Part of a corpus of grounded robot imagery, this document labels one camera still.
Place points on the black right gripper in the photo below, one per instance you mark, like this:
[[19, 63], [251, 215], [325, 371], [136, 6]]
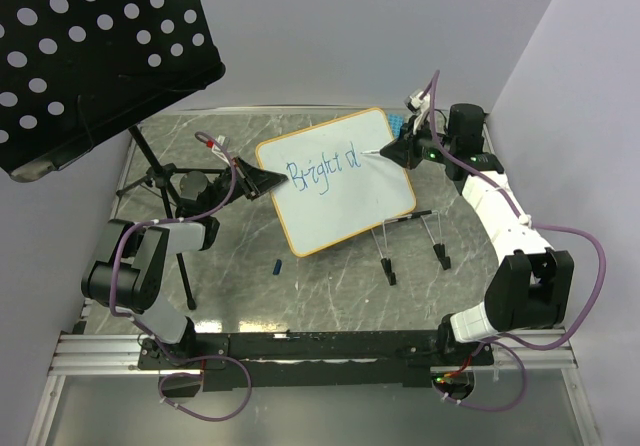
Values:
[[404, 149]]

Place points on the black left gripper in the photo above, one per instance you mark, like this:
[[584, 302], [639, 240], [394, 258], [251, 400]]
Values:
[[256, 181]]

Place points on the yellow framed whiteboard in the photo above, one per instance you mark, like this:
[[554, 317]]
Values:
[[334, 192]]

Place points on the blue marker cap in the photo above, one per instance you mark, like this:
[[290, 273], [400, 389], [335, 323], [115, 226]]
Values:
[[277, 267]]

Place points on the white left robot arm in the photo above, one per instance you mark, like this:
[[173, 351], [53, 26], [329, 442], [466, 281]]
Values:
[[127, 267]]

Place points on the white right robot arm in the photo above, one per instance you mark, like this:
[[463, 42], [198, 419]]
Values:
[[531, 287]]

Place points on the blue studded baseplate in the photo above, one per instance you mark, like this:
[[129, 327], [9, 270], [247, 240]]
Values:
[[396, 122]]

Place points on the black perforated music stand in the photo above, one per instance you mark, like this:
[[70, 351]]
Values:
[[76, 73]]

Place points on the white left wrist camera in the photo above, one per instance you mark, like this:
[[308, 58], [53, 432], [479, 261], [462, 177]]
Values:
[[218, 145]]

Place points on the wire whiteboard easel stand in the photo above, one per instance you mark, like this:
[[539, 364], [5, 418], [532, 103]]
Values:
[[430, 233]]

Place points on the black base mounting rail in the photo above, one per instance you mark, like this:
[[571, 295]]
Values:
[[303, 359]]

